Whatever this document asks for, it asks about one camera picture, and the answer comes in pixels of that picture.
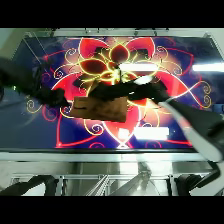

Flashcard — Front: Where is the brown garment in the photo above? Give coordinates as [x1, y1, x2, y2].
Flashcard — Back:
[71, 94, 130, 124]

